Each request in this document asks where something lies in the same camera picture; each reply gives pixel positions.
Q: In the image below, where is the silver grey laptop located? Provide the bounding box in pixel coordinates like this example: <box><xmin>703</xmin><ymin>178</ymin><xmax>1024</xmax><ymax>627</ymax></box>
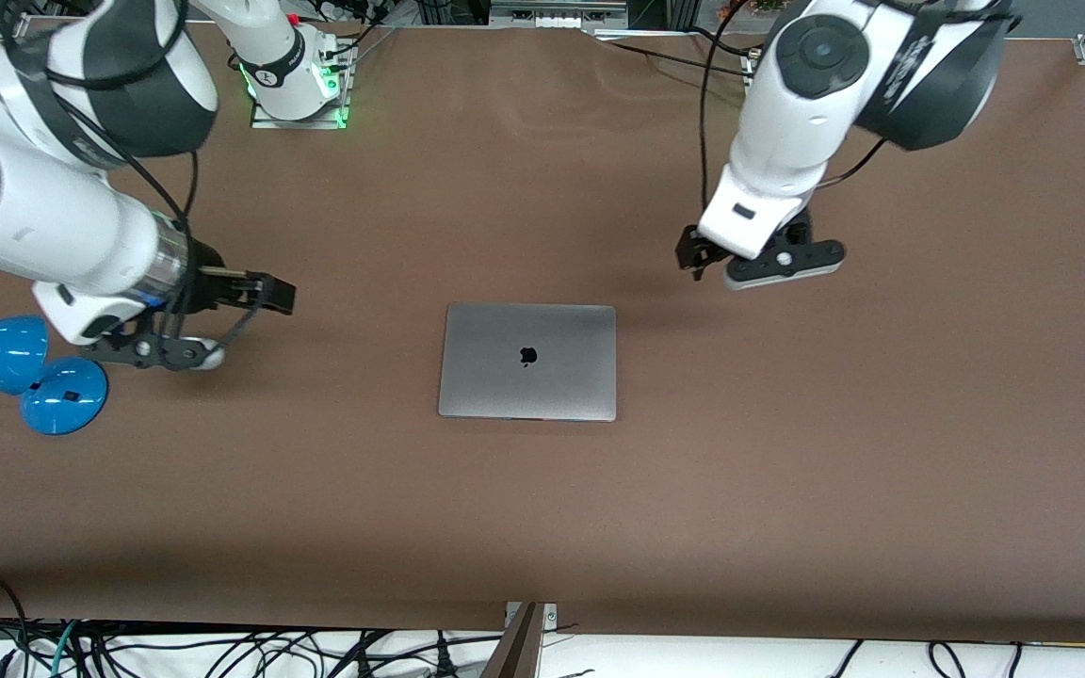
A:
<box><xmin>437</xmin><ymin>301</ymin><xmax>619</xmax><ymax>424</ymax></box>

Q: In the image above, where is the blue desk lamp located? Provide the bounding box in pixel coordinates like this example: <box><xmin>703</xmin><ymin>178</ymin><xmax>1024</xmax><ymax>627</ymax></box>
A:
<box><xmin>0</xmin><ymin>315</ymin><xmax>110</xmax><ymax>437</ymax></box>

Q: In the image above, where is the grey power strip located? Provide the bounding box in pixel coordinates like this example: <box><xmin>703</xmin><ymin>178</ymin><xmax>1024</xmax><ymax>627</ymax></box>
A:
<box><xmin>489</xmin><ymin>0</ymin><xmax>630</xmax><ymax>31</ymax></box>

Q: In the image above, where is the brown support beam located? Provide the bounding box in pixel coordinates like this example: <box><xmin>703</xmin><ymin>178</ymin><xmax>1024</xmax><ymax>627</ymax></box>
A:
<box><xmin>479</xmin><ymin>603</ymin><xmax>545</xmax><ymax>678</ymax></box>

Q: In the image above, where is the black cable connector bracket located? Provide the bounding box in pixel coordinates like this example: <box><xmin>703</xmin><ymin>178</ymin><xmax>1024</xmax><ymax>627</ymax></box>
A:
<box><xmin>186</xmin><ymin>240</ymin><xmax>298</xmax><ymax>317</ymax></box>

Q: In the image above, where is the black table cable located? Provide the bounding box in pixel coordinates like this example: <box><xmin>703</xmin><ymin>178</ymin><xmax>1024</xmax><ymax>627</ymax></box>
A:
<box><xmin>590</xmin><ymin>31</ymin><xmax>753</xmax><ymax>79</ymax></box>

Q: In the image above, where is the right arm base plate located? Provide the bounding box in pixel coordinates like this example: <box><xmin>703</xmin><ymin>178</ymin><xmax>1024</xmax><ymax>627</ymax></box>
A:
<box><xmin>249</xmin><ymin>26</ymin><xmax>356</xmax><ymax>132</ymax></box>

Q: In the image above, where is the teal floor cable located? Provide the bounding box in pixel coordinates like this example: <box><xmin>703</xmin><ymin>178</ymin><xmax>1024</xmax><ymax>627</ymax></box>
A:
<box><xmin>51</xmin><ymin>620</ymin><xmax>82</xmax><ymax>678</ymax></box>

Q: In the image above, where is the metal table edge bracket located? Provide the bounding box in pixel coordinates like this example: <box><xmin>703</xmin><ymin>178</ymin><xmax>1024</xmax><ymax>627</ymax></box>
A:
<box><xmin>503</xmin><ymin>601</ymin><xmax>559</xmax><ymax>630</ymax></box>

